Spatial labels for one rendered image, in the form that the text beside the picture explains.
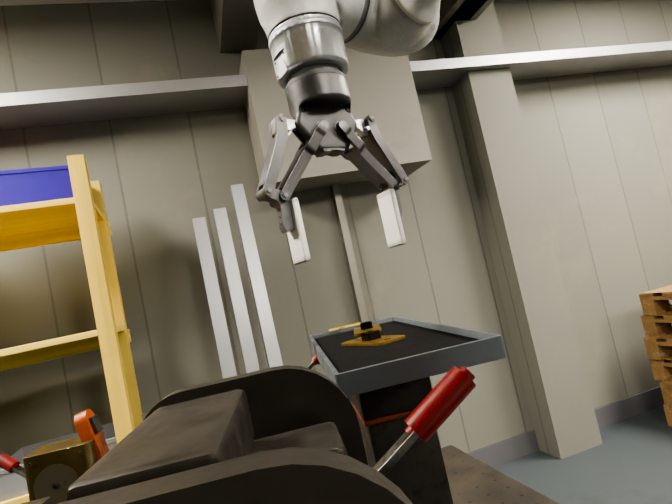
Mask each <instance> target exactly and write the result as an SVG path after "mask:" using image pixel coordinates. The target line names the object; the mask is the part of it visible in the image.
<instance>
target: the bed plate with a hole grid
mask: <svg viewBox="0 0 672 504"><path fill-rule="evenodd" d="M441 449H442V454H443V458H444V463H445V467H446V471H447V476H448V480H449V485H450V489H451V494H452V498H453V503H454V504H559V503H558V502H556V501H554V500H552V499H550V498H548V497H546V496H545V495H543V494H541V493H539V492H537V491H535V490H534V489H532V488H530V487H528V486H526V485H524V484H522V483H521V482H519V481H517V480H515V479H513V478H511V477H510V476H508V475H506V474H504V473H502V472H500V471H498V470H497V469H495V468H493V467H491V466H489V465H487V464H486V463H484V462H482V461H480V460H478V459H476V458H474V457H473V456H471V455H469V454H467V453H465V452H463V451H462V450H460V449H458V448H456V447H454V446H452V445H449V446H446V447H443V448H441Z"/></svg>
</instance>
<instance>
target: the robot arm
mask: <svg viewBox="0 0 672 504"><path fill-rule="evenodd" d="M253 1H254V5H255V9H256V13H257V16H258V19H259V22H260V24H261V26H262V28H263V29H264V31H265V33H266V35H267V38H268V42H269V49H270V53H271V55H272V59H273V64H274V69H275V73H276V78H277V82H278V84H279V86H280V87H282V88H283V89H285V92H286V97H287V101H288V106H289V111H290V114H291V116H292V117H293V119H287V118H286V116H285V115H284V114H278V115H277V116H276V117H275V118H274V119H273V120H272V121H271V122H270V123H269V126H268V127H269V137H270V142H269V146H268V150H267V153H266V157H265V161H264V165H263V169H262V173H261V176H260V180H259V184H258V188H257V192H256V199H257V200H258V201H259V202H263V201H265V202H269V204H270V206H271V207H273V208H275V210H276V214H277V219H278V224H279V229H280V231H281V232H282V233H287V235H288V240H289V245H290V249H291V254H292V259H293V264H295V265H298V264H301V263H304V262H307V261H310V259H311V258H310V253H309V248H308V244H307V239H306V234H305V230H304V225H303V220H302V215H301V211H300V206H299V201H298V198H292V199H290V197H291V195H292V193H293V192H294V190H295V188H296V186H297V184H298V182H299V180H300V178H301V176H302V174H303V173H304V171H305V169H306V167H307V165H308V163H309V161H310V159H311V157H312V156H313V155H315V156H316V157H323V156H326V155H327V156H331V157H338V156H339V155H341V156H342V157H343V158H344V159H346V160H349V161H351V163H352V164H353V165H354V166H355V167H356V168H357V169H358V170H359V171H360V172H361V173H362V174H363V175H364V176H365V177H366V178H367V179H368V180H369V181H370V182H371V183H372V184H373V185H374V186H375V187H376V188H377V189H378V190H379V191H380V192H381V193H380V194H378V195H377V200H378V204H379V209H380V213H381V218H382V222H383V227H384V231H385V235H386V240H387V244H388V247H389V248H393V247H396V246H399V245H403V244H406V238H405V234H404V230H403V225H402V221H401V216H402V215H403V210H402V206H401V201H400V197H399V189H401V188H402V187H403V186H404V185H406V184H408V183H409V178H408V176H407V175H406V173H405V171H404V170H403V168H402V167H401V165H400V164H399V162H398V161H397V159H396V157H395V156H394V154H393V153H392V151H391V150H390V148H389V147H388V145H387V143H386V142H385V140H384V139H383V137H382V136H381V134H380V133H379V131H378V127H377V124H376V121H375V118H374V117H373V116H372V115H368V116H367V117H365V118H364V119H359V120H355V119H354V118H353V116H352V114H351V111H350V107H351V97H350V93H349V88H348V84H347V80H346V76H345V75H346V74H347V73H348V70H349V62H348V57H347V53H346V48H348V49H350V50H354V51H357V52H361V53H366V54H371V55H377V56H386V57H399V56H406V55H410V54H413V53H415V52H417V51H419V50H421V49H423V48H424V47H425V46H426V45H428V44H429V42H430V41H431V40H432V39H433V37H434V36H435V34H436V31H437V29H438V25H439V18H440V1H441V0H253ZM345 47H346V48H345ZM291 131H292V132H293V134H294V135H295V136H296V137H297V138H298V139H299V140H300V142H301V144H300V146H299V148H298V150H297V152H296V153H295V157H294V159H293V161H292V163H291V164H290V166H289V168H288V170H287V172H286V174H285V175H284V177H283V179H282V181H281V183H280V185H279V186H278V188H277V189H275V187H276V183H277V179H278V175H279V171H280V167H281V163H282V159H283V155H284V151H285V147H286V143H287V139H288V136H289V135H290V134H291ZM355 131H356V132H357V134H355ZM359 137H360V138H361V139H360V138H359ZM350 144H351V145H352V146H353V147H352V148H349V146H350ZM289 199H290V200H289Z"/></svg>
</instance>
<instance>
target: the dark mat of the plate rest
mask: <svg viewBox="0 0 672 504"><path fill-rule="evenodd" d="M379 325H380V327H381V328H382V331H380V335H381V336H385V335H405V338H404V339H401V340H398V341H394V342H391V343H388V344H385V345H381V346H341V343H343V342H346V341H350V340H353V339H357V338H360V337H361V335H360V336H354V330H352V331H347V332H343V333H338V334H334V335H330V336H325V337H321V338H316V339H314V340H315V341H316V342H317V344H318V345H319V346H320V348H321V349H322V351H323V352H324V353H325V355H326V356H327V357H328V359H329V360H330V362H331V363H332V364H333V366H334V367H335V369H336V370H337V371H338V373H342V372H346V371H350V370H354V369H359V368H363V367H367V366H371V365H375V364H380V363H384V362H388V361H392V360H396V359H401V358H405V357H409V356H413V355H417V354H421V353H426V352H430V351H434V350H438V349H442V348H447V347H451V346H455V345H459V344H463V343H468V342H472V341H476V340H480V339H476V338H471V337H467V336H462V335H457V334H453V333H448V332H443V331H439V330H434V329H429V328H425V327H420V326H416V325H411V324H406V323H402V322H397V321H391V322H387V323H382V324H379Z"/></svg>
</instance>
